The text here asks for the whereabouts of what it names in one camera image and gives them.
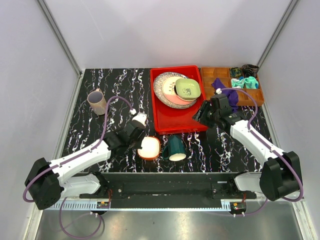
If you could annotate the speckled grey large plate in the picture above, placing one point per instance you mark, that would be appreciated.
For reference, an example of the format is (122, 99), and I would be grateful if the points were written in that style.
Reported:
(157, 88)

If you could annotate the red plastic bin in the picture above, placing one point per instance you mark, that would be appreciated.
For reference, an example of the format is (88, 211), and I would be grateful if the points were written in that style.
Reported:
(168, 120)

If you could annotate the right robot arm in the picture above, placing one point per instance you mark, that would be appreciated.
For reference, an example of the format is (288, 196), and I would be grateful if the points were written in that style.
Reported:
(281, 171)

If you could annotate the brown dark rolled sock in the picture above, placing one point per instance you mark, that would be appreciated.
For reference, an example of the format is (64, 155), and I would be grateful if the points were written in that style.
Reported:
(249, 70)

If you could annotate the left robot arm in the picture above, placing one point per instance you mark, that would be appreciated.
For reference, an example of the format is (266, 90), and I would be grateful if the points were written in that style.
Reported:
(49, 181)

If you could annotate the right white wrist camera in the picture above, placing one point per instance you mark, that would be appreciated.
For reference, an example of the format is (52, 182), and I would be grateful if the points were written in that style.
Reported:
(219, 91)

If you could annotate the purple cloth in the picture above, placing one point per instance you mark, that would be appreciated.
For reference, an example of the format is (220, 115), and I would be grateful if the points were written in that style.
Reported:
(232, 95)

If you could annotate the aluminium frame rail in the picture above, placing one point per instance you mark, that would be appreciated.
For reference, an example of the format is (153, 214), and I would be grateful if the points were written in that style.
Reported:
(58, 35)

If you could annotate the dark patterned sock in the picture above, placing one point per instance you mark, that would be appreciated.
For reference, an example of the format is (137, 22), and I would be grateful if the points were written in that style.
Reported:
(235, 72)

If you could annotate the dark green mug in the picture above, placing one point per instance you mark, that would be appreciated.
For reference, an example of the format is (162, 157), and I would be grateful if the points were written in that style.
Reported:
(174, 150)

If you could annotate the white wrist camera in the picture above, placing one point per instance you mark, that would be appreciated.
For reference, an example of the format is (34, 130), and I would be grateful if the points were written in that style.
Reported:
(139, 117)
(219, 91)

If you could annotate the iridescent pink cup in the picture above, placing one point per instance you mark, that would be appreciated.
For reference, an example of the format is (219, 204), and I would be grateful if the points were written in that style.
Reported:
(97, 102)

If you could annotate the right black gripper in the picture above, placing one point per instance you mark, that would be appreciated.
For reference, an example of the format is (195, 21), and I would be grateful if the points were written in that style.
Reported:
(200, 114)

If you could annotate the white mint sock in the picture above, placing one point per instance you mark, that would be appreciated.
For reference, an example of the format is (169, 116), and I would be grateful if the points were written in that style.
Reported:
(237, 82)

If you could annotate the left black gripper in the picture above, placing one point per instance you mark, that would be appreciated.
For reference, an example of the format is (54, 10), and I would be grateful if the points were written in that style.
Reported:
(138, 145)

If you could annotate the orange white square bowl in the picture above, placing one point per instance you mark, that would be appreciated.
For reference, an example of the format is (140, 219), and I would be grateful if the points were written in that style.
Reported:
(150, 148)

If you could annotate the pink cream round plate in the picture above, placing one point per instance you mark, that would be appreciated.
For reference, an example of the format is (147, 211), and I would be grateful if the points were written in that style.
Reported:
(168, 89)

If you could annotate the green panda square dish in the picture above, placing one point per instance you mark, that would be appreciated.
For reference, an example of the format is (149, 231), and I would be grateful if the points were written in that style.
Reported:
(187, 88)

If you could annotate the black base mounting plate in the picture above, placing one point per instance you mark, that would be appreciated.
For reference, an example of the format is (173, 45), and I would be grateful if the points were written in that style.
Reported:
(166, 191)

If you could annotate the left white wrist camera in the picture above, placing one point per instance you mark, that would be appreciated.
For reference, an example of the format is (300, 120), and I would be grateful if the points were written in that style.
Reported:
(139, 117)

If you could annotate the mint green sock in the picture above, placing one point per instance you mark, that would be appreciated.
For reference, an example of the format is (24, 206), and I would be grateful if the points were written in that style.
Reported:
(251, 82)

